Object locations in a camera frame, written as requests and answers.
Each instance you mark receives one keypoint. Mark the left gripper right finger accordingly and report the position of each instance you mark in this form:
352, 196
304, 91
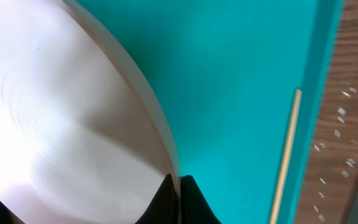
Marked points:
194, 207

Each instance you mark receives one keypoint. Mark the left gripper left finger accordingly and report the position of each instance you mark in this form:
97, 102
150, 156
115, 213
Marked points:
163, 209

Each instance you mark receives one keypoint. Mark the large white plate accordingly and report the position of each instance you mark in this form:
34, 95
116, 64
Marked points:
83, 138

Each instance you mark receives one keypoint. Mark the wooden chopstick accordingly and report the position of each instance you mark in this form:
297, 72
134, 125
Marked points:
282, 175

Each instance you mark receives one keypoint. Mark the teal serving tray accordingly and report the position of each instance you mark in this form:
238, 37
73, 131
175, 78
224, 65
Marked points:
225, 73

